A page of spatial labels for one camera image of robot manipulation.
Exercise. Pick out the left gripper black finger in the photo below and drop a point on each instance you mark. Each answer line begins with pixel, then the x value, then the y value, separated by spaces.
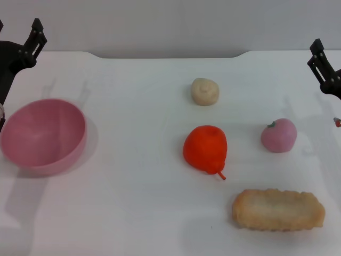
pixel 36 40
pixel 1 26

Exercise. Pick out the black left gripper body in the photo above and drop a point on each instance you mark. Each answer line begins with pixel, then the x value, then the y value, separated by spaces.
pixel 8 64

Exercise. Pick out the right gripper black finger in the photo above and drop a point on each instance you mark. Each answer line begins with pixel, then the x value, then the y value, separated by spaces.
pixel 319 61

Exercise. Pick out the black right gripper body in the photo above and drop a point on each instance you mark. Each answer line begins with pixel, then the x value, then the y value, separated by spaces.
pixel 334 84

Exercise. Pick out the pink plastic bowl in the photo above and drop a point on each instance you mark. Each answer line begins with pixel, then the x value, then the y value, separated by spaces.
pixel 42 133

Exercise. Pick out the orange toy fruit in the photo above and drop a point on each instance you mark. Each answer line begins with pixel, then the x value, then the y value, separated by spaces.
pixel 205 146

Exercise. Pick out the pink toy peach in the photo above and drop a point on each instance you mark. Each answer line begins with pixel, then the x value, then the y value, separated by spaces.
pixel 279 136

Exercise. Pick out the beige toy bun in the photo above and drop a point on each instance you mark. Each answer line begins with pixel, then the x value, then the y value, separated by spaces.
pixel 204 91

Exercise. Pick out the golden fried bread toy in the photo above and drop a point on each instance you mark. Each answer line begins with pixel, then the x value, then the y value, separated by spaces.
pixel 278 209

